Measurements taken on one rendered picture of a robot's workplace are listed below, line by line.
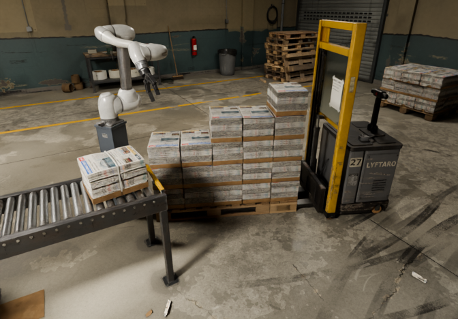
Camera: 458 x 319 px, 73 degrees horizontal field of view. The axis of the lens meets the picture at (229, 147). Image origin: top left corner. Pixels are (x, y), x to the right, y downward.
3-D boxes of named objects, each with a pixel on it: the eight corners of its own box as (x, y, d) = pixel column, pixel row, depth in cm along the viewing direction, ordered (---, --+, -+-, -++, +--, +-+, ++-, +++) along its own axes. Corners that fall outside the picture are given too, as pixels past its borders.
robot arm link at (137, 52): (136, 60, 211) (153, 57, 219) (127, 39, 211) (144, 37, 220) (131, 67, 220) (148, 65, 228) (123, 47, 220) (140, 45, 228)
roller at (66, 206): (68, 188, 228) (67, 183, 226) (73, 224, 190) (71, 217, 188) (60, 190, 226) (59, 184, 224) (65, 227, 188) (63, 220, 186)
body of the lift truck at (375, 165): (313, 183, 378) (321, 120, 345) (355, 180, 384) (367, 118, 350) (338, 217, 315) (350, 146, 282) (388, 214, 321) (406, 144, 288)
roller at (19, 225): (27, 198, 216) (25, 192, 214) (24, 238, 179) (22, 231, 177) (19, 200, 214) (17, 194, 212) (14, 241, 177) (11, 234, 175)
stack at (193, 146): (159, 200, 344) (151, 131, 310) (262, 193, 357) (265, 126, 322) (156, 222, 309) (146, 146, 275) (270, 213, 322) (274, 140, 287)
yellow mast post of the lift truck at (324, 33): (302, 175, 375) (319, 19, 302) (309, 175, 376) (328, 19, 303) (304, 179, 366) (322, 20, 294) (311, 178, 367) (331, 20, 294)
